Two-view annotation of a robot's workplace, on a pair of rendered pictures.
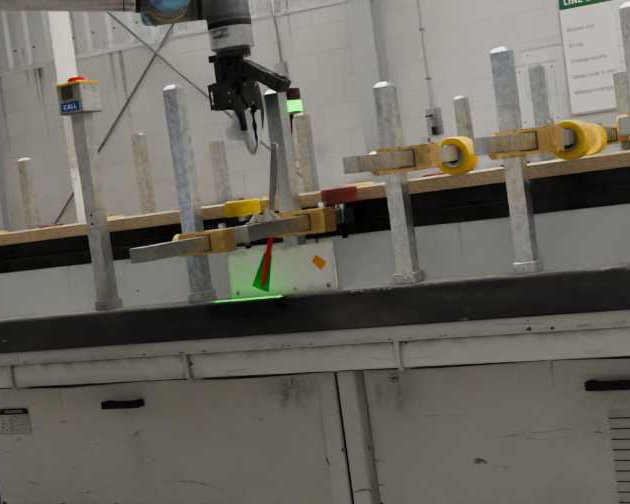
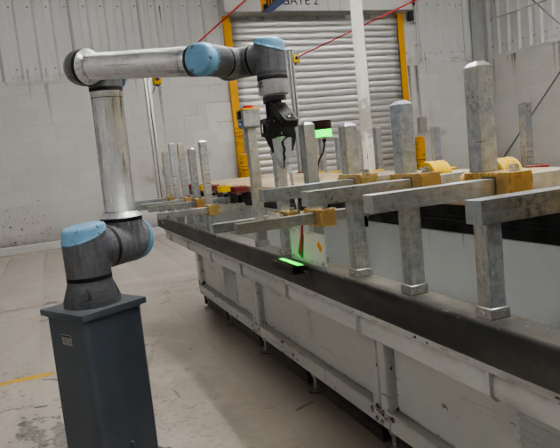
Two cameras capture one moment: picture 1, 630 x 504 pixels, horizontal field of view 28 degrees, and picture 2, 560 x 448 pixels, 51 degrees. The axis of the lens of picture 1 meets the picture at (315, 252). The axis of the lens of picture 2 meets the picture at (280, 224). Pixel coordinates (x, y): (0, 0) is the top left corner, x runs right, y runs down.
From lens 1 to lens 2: 156 cm
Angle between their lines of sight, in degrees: 40
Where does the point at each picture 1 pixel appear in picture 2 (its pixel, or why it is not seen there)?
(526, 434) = (469, 401)
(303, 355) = (323, 304)
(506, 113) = (397, 158)
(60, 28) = (358, 56)
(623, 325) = (467, 362)
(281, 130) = (305, 151)
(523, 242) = (407, 268)
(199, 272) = (283, 236)
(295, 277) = (311, 253)
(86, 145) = (249, 148)
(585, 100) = not seen: outside the picture
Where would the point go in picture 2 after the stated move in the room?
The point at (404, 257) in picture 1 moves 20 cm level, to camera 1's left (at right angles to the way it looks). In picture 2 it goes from (353, 257) to (292, 255)
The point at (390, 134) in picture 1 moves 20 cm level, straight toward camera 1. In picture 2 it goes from (346, 164) to (294, 171)
